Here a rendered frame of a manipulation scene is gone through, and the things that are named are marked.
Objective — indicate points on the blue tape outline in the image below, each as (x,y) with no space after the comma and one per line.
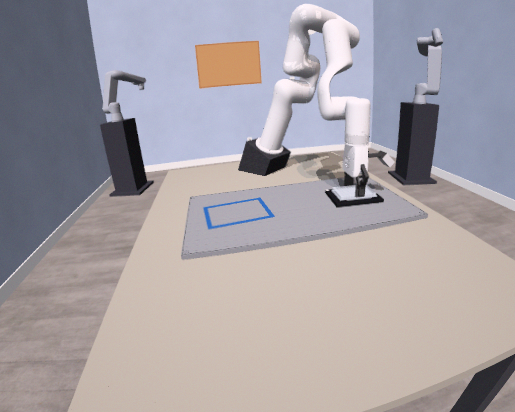
(259,199)

